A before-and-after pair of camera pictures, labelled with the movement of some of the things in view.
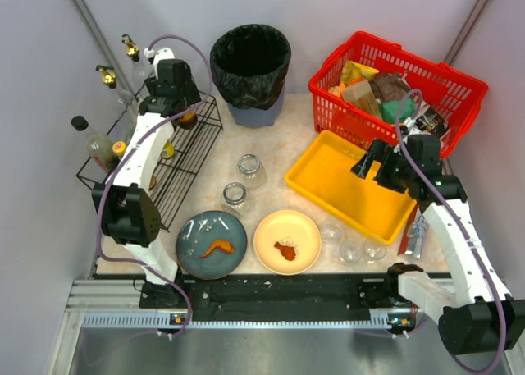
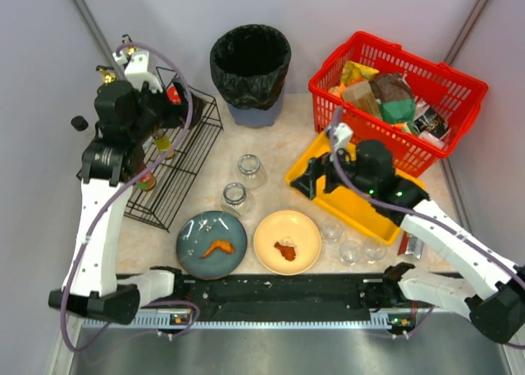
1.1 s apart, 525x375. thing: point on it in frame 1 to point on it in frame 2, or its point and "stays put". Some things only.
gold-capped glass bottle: (110, 78) stays put
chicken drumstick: (287, 252) stays put
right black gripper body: (380, 166) to (325, 175)
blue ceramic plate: (212, 244) stays put
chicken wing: (221, 244) stays put
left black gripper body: (180, 113) to (165, 105)
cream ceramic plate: (296, 226) stays put
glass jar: (252, 171) stays put
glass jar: (234, 197) stays put
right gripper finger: (362, 167) to (307, 184)
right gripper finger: (381, 150) to (318, 166)
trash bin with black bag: (248, 64) stays put
